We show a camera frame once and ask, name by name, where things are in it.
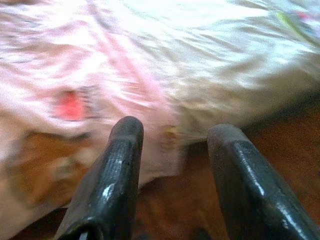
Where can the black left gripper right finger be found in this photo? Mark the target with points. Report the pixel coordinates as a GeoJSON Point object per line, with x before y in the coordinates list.
{"type": "Point", "coordinates": [250, 187]}

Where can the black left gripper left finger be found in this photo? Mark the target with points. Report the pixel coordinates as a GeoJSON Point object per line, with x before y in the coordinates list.
{"type": "Point", "coordinates": [110, 180]}

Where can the colourful cartoon cover book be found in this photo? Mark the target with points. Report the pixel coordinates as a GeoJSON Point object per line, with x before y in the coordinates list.
{"type": "Point", "coordinates": [302, 25]}

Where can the pink bear print blanket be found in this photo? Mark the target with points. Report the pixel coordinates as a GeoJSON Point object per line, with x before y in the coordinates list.
{"type": "Point", "coordinates": [75, 75]}

